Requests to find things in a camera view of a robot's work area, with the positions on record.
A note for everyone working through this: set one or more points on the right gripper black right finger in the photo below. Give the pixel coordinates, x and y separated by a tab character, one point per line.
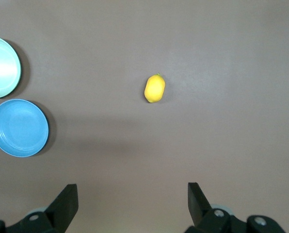
200	213

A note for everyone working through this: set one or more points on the blue round plate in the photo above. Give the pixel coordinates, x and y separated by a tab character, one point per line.
19	128

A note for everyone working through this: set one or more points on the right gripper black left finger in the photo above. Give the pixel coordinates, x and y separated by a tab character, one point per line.
62	208

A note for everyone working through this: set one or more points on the light green round plate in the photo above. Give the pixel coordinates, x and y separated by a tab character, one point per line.
1	68

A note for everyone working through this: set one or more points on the brown table cover sheet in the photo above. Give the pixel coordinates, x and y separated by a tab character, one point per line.
183	145

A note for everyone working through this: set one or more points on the yellow lemon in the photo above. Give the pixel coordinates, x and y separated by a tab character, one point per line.
154	88

